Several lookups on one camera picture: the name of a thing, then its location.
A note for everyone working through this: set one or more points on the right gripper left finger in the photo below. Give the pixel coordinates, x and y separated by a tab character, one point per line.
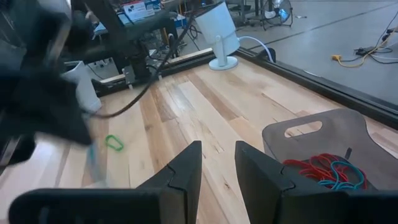
174	199

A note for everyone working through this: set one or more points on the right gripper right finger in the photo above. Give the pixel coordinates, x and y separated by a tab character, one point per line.
267	193

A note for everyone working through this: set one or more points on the red rubber band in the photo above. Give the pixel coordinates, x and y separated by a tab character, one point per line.
292	162
323	155

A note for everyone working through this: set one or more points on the blue rubber band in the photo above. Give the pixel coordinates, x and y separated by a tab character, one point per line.
93	165
326	184
360	174

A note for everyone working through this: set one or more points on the green rubber band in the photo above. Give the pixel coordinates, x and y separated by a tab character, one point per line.
107	141

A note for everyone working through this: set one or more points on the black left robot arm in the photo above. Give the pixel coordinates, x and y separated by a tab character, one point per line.
18	37

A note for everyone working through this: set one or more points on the gray plastic bin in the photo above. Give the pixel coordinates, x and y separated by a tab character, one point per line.
342	137

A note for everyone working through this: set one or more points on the white hexagonal plant pot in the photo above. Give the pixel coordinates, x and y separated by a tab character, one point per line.
84	90

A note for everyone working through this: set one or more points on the white printed box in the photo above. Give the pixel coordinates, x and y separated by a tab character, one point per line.
138	11

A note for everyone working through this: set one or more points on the white cylindrical lamp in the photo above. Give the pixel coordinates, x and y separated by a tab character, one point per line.
217	28

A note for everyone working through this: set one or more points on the black floor fan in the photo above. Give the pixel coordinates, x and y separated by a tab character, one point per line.
276	14

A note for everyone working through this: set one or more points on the black aluminium table frame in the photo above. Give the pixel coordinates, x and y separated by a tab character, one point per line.
342	93

